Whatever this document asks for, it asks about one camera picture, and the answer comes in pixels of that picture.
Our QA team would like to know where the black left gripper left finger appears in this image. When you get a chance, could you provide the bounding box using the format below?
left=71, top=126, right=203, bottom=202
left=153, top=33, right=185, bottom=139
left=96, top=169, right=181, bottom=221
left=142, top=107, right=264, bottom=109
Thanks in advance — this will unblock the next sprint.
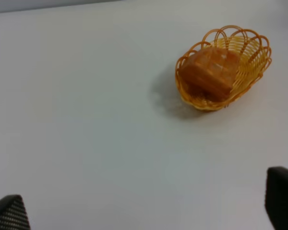
left=0, top=195, right=30, bottom=230

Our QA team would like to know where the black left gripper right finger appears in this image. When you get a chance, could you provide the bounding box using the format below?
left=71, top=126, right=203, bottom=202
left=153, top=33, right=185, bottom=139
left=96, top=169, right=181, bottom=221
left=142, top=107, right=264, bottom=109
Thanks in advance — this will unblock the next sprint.
left=265, top=166, right=288, bottom=230

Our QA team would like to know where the brown waffle wedge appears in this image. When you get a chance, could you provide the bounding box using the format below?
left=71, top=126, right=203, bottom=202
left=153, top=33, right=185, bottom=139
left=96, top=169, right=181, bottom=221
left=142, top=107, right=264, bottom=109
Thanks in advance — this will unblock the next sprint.
left=178, top=47, right=240, bottom=101

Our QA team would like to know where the orange wicker oval basket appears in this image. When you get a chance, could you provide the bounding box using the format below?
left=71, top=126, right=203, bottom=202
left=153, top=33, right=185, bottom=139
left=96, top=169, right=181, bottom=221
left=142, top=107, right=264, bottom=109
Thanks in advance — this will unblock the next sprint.
left=175, top=25, right=272, bottom=111

